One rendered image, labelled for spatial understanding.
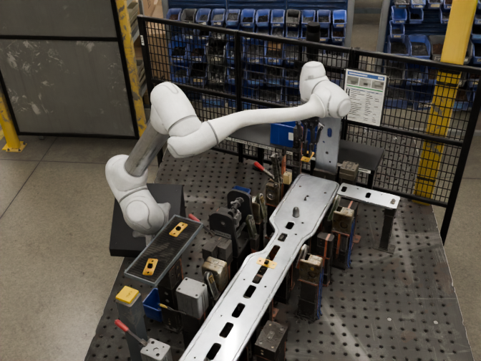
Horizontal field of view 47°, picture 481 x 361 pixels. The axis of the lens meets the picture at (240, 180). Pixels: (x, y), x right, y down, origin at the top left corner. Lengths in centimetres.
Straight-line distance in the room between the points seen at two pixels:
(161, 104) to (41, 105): 286
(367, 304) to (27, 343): 201
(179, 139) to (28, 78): 288
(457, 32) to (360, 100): 57
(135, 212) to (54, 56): 237
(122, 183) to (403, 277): 140
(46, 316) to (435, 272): 230
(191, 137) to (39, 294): 200
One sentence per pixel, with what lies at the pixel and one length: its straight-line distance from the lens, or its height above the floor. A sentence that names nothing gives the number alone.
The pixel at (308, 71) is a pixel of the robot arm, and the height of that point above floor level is 168.
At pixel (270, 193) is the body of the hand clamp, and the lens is 268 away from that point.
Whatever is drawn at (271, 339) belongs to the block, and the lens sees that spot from 204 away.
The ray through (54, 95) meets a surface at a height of 55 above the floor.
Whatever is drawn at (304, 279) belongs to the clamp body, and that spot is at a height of 94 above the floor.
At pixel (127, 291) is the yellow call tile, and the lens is 206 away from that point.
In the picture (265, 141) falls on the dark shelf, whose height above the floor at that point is 103.
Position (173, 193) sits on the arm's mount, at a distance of 280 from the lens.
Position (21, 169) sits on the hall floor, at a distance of 502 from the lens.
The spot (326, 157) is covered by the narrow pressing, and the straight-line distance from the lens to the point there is 280.
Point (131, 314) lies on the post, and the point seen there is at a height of 110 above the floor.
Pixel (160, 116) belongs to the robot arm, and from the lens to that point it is 219.
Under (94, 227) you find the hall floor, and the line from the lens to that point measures 418.
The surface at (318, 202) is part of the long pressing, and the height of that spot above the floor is 100.
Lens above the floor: 265
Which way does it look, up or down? 37 degrees down
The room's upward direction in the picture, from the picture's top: 2 degrees counter-clockwise
